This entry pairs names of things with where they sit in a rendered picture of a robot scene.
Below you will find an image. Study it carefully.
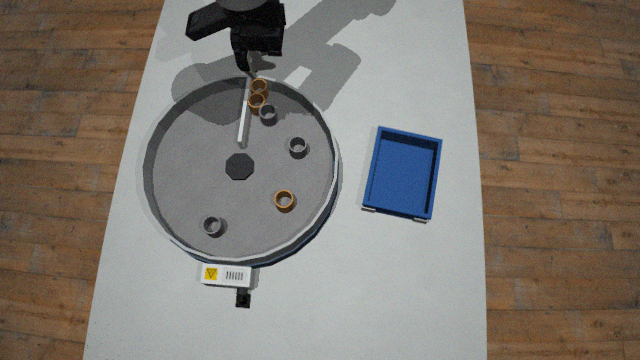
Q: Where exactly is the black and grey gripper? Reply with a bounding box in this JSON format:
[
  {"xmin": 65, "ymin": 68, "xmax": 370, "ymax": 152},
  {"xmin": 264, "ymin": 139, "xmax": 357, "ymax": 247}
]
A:
[{"xmin": 227, "ymin": 0, "xmax": 286, "ymax": 78}]

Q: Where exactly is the grey metal bushing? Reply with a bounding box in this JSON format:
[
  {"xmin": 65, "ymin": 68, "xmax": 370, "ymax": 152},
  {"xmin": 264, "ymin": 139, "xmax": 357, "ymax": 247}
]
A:
[{"xmin": 288, "ymin": 136, "xmax": 307, "ymax": 159}]

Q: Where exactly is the grey metal sleeve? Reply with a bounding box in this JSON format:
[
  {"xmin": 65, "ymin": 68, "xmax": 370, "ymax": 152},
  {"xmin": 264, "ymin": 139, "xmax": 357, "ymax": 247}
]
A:
[
  {"xmin": 202, "ymin": 215, "xmax": 225, "ymax": 238},
  {"xmin": 259, "ymin": 103, "xmax": 278, "ymax": 127}
]

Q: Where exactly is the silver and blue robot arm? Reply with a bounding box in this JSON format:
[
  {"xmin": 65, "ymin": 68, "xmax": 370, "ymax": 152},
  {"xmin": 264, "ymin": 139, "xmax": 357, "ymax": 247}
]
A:
[{"xmin": 185, "ymin": 0, "xmax": 267, "ymax": 41}]

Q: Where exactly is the bronze bushing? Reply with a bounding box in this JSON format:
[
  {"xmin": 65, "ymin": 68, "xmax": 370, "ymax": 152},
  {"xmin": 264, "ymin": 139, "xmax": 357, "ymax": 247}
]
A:
[
  {"xmin": 250, "ymin": 78, "xmax": 269, "ymax": 100},
  {"xmin": 248, "ymin": 93, "xmax": 266, "ymax": 116},
  {"xmin": 274, "ymin": 190, "xmax": 294, "ymax": 213}
]

